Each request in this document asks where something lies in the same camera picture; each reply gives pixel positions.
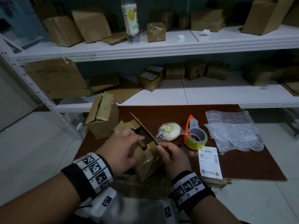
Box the person's right hand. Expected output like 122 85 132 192
156 142 192 181

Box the person's left hand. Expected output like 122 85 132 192
94 128 145 178

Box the taped cardboard parcel box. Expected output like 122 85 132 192
85 91 120 140

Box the orange tape dispenser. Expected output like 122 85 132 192
183 115 208 150

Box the cream item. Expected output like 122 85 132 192
155 122 186 142

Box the cardboard box with cutout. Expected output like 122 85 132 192
114 112 164 183

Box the white shipping label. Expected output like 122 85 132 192
198 146 223 180

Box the clear bubble wrap sheet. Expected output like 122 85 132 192
205 109 254 125
204 122 264 155

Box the person's right forearm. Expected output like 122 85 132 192
190 194 241 224

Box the person's left forearm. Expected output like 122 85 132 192
0 172 81 224

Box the plastic bottle with white label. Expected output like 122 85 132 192
121 0 141 44

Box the black wristband with marker tags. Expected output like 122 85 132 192
168 170 216 217
60 152 114 202

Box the plastic wrapped cardboard base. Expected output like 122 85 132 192
112 172 233 201

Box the reddish brown wooden board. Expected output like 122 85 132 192
74 104 287 182

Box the folded flat cardboard carton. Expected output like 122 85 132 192
88 73 120 92

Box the large flat cardboard sheet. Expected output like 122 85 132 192
24 58 92 100

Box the small folded cardboard piece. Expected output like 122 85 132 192
102 31 128 46

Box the white metal storage rack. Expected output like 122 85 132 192
282 108 299 140
0 24 299 140

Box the pale blue poster panel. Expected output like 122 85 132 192
0 0 47 52

